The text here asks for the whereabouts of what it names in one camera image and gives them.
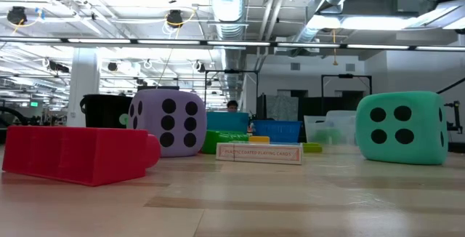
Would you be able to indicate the white square pillar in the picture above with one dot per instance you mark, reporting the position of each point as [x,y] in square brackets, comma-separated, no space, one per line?
[83,84]

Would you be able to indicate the blue plastic basket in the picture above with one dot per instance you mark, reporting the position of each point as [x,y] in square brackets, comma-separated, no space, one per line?
[276,131]

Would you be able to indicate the long ceiling light strip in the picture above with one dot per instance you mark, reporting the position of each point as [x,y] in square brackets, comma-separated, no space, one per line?
[167,41]

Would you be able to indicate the black metal frame stand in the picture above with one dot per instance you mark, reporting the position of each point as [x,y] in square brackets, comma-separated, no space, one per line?
[345,75]

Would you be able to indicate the green exit sign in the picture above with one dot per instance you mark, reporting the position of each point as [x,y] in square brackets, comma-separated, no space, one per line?
[34,104]

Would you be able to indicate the long green toy block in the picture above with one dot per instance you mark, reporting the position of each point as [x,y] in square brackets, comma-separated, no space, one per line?
[221,140]

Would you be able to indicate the clear plastic container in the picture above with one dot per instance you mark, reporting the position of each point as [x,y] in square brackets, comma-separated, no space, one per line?
[341,120]

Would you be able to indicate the large teal plastic bin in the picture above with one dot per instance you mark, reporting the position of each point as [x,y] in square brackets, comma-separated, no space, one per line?
[227,122]

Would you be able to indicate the orange white playing card box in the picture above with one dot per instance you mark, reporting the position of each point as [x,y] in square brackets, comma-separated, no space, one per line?
[259,153]

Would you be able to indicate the black round bucket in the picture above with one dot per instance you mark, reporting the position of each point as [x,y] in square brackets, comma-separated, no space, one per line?
[105,111]

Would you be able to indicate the large red toy block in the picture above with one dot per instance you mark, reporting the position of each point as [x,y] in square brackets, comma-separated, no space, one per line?
[80,155]

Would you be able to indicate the lime green brick plate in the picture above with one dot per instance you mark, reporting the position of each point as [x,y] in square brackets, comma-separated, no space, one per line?
[312,148]

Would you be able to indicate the bright green toy block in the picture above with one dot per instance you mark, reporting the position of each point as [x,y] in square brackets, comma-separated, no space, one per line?
[327,137]

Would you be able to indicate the teal foam die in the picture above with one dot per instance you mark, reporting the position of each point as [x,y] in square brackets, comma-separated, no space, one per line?
[392,149]

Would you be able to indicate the person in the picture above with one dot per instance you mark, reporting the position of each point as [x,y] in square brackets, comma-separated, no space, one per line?
[232,106]

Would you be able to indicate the orange toy brick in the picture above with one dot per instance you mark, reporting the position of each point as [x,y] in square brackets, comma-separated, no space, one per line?
[259,139]

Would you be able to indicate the purple foam die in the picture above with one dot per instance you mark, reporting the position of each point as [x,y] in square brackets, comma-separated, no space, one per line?
[149,139]

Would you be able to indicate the black ceiling-mounted device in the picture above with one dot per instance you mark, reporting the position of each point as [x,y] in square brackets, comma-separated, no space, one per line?
[175,18]
[16,14]

